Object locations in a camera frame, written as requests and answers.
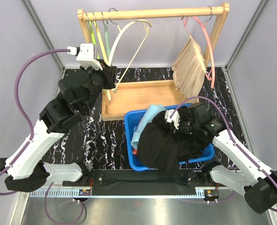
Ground blue plastic bin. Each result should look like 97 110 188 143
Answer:
124 109 215 172

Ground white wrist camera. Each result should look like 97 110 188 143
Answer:
67 43 103 70
164 109 180 129

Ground black trousers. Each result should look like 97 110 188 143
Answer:
137 111 182 176
173 105 212 162

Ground yellow hanger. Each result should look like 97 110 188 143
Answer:
93 21 108 64

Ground purple floor cable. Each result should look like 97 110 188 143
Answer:
43 181 86 225

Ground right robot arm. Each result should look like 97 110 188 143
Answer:
166 102 277 214

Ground pink hanger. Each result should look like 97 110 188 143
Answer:
175 16 215 89

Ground lime green hanger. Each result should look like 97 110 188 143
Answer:
88 21 97 45

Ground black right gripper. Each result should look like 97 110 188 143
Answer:
170 117 200 141

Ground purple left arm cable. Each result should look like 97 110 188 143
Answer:
0 48 70 196

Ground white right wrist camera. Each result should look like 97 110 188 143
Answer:
164 109 180 129

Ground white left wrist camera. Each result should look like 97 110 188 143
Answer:
67 43 103 70

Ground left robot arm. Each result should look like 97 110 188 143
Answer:
0 63 117 193

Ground mint green hanger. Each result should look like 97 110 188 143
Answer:
101 12 111 59

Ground wooden clothes rack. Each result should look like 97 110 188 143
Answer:
77 2 230 121

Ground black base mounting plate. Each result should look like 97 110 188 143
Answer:
62 169 207 198

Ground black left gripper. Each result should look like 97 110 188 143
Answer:
80 59 117 113

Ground red white patterned trousers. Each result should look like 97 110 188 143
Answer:
132 149 138 156

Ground light blue trousers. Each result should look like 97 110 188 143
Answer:
131 104 166 150

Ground cream white hanger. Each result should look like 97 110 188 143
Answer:
107 8 153 101

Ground beige trousers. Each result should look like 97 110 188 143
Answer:
172 36 206 98

